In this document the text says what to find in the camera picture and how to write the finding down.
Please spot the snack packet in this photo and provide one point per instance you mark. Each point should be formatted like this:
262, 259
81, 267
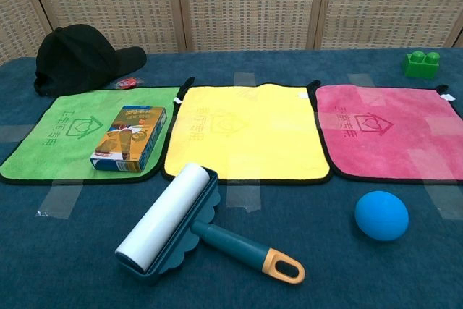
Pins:
126, 139

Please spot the yellow cloth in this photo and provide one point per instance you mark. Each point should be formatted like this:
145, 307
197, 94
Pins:
253, 135

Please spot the pink cloth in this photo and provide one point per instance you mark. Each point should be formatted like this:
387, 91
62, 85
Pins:
390, 142

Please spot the green cloth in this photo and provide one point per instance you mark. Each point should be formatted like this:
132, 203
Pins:
54, 150

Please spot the clear tape strip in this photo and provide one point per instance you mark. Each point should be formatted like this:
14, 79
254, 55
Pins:
443, 200
359, 79
243, 197
245, 78
56, 200
14, 132

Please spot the teal lint roller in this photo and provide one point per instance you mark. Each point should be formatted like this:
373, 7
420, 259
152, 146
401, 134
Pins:
162, 222

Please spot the red candy wrapper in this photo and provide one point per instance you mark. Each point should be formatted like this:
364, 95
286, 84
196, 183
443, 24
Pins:
126, 83

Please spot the woven folding screen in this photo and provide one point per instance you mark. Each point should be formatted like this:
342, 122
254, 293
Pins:
253, 5

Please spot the blue ball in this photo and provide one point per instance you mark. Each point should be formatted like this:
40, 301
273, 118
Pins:
381, 216

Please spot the black baseball cap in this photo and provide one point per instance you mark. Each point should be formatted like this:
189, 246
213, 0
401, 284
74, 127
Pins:
76, 59

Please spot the green toy building block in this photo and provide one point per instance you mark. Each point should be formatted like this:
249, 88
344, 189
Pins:
421, 66

